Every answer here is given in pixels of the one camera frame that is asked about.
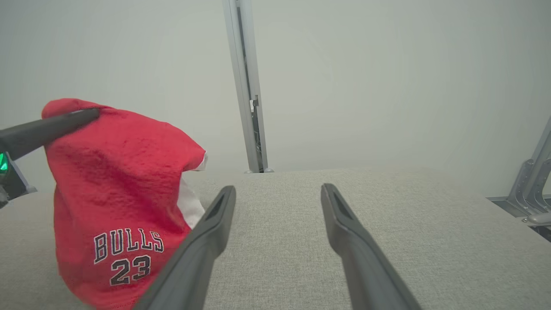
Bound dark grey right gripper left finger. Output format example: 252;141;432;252
133;186;237;310

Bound grey metal partition post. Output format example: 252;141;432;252
222;0;275;174

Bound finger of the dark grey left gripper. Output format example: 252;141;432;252
0;108;101;161

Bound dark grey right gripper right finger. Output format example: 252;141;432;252
321;183;422;310

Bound red Bulls basketball jersey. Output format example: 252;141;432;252
41;98;208;310

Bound grey metal angled frame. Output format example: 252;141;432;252
486;116;551;242

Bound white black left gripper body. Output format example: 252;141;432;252
0;150;37;210

